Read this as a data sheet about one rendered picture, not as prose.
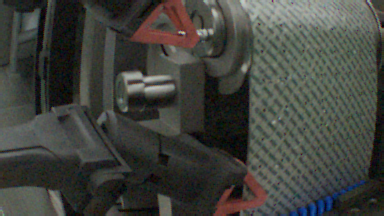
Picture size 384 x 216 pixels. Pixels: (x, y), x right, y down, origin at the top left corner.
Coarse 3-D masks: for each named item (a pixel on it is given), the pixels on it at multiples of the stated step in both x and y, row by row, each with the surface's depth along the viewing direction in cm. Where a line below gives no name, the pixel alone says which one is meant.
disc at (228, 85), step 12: (240, 0) 83; (240, 12) 84; (252, 36) 83; (252, 48) 84; (240, 60) 86; (252, 60) 84; (240, 72) 86; (216, 84) 91; (228, 84) 89; (240, 84) 87
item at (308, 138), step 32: (256, 96) 86; (288, 96) 88; (320, 96) 90; (352, 96) 93; (256, 128) 87; (288, 128) 89; (320, 128) 91; (352, 128) 95; (256, 160) 88; (288, 160) 90; (320, 160) 93; (352, 160) 96; (288, 192) 92; (320, 192) 95
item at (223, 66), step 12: (228, 0) 84; (360, 0) 96; (228, 12) 85; (228, 24) 85; (240, 24) 84; (372, 24) 94; (228, 36) 86; (240, 36) 84; (228, 48) 86; (240, 48) 85; (204, 60) 91; (216, 60) 89; (228, 60) 87; (216, 72) 89; (228, 72) 87
